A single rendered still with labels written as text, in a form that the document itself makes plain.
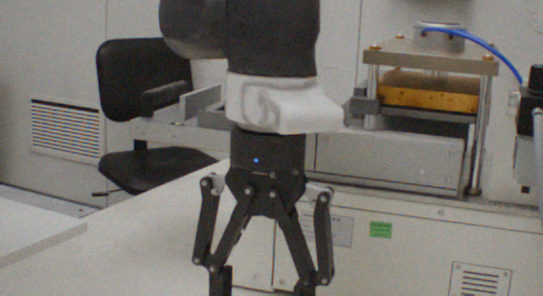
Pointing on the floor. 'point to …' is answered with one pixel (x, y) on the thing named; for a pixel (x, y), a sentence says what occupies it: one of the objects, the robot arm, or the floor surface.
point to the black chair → (136, 167)
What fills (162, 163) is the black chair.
